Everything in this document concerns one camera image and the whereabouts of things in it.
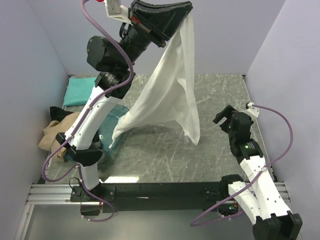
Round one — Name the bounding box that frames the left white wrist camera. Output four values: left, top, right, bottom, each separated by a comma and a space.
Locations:
98, 0, 132, 25

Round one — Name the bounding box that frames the clear blue plastic bin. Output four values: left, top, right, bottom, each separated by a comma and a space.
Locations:
63, 104, 131, 165

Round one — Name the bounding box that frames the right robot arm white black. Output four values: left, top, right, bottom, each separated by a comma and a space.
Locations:
213, 102, 303, 240

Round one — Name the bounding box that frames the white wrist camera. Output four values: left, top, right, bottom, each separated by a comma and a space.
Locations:
98, 0, 132, 25
243, 102, 260, 120

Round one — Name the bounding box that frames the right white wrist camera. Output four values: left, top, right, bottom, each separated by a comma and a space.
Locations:
243, 102, 260, 120

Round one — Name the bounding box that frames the white printed t shirt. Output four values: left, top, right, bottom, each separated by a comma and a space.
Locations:
111, 12, 201, 145

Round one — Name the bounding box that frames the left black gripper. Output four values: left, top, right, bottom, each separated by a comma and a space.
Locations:
118, 0, 194, 70

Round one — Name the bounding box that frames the folded teal t shirt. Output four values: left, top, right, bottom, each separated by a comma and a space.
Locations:
63, 77, 96, 107

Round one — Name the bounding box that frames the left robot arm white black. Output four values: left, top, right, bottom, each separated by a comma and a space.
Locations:
56, 0, 200, 201

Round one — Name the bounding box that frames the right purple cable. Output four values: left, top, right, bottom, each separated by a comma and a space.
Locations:
191, 104, 294, 227

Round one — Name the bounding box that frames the aluminium rail frame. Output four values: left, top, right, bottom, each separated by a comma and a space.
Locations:
14, 181, 292, 240

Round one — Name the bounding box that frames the beige t shirt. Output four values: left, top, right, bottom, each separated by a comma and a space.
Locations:
38, 112, 80, 152

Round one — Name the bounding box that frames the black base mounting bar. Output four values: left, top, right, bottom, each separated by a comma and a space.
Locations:
70, 181, 229, 216

